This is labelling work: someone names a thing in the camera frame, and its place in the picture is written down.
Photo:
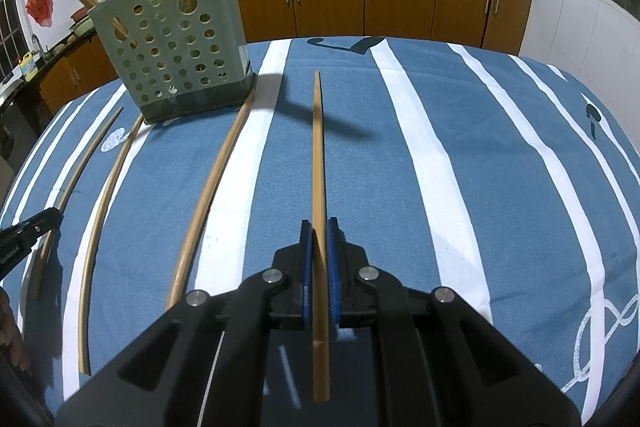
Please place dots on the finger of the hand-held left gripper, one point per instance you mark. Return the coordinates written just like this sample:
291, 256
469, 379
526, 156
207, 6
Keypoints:
47, 219

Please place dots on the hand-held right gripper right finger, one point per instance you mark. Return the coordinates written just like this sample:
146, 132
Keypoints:
335, 272

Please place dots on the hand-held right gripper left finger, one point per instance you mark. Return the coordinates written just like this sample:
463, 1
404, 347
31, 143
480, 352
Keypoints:
306, 272

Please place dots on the person's left hand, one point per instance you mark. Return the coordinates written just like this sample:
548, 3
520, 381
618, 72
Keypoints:
11, 332

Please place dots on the blue white striped tablecloth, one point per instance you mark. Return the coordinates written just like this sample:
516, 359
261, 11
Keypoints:
425, 157

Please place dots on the yellow detergent bottle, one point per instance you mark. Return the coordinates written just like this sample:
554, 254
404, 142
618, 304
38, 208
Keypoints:
27, 68

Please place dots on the metal faucet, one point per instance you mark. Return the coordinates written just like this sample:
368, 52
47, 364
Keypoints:
37, 47

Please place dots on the red basin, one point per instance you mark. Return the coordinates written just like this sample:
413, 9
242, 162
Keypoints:
80, 14

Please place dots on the red plastic bag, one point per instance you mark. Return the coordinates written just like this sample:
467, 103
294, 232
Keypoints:
39, 7

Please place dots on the row of wooden base cabinets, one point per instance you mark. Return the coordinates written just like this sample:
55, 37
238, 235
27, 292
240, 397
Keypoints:
400, 2

